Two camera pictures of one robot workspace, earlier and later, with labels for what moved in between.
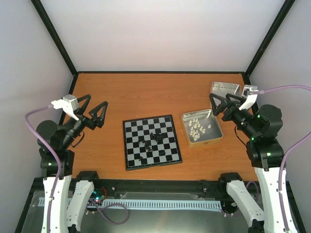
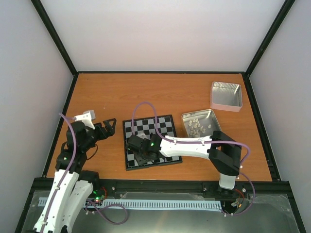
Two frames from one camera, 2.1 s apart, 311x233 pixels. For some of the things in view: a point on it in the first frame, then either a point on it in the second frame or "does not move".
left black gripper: (95, 120) → (111, 131)
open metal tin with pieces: (201, 128) does not move
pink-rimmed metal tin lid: (221, 89) does not move
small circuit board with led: (98, 195) does not move
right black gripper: (231, 107) → (140, 160)
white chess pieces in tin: (196, 127) does not move
